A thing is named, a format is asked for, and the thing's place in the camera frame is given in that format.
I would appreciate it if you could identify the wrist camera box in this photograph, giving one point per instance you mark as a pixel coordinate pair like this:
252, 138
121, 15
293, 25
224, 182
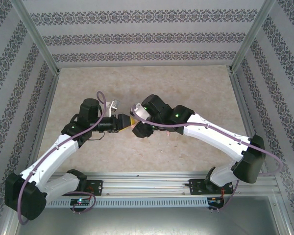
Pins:
142, 113
112, 106

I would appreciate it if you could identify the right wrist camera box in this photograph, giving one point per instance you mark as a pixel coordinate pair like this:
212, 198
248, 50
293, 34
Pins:
142, 113

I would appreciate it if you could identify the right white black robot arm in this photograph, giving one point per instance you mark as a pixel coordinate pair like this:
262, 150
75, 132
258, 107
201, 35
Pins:
210, 137

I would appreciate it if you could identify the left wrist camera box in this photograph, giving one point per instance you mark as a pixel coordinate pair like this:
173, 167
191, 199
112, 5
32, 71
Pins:
112, 106

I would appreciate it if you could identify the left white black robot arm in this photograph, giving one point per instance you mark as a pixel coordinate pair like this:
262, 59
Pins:
51, 156

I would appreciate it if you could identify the aluminium frame post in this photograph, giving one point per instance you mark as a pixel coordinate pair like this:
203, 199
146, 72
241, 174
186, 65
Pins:
251, 36
37, 36

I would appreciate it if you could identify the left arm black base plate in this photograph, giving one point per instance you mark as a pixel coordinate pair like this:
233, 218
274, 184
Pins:
96, 188

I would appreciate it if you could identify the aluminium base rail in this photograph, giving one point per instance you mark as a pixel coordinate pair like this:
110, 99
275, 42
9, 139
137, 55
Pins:
147, 182

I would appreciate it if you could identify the aluminium side rail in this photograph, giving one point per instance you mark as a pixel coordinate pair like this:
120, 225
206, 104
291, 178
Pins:
45, 110
245, 98

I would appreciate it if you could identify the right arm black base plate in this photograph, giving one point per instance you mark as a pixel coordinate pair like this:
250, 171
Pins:
196, 187

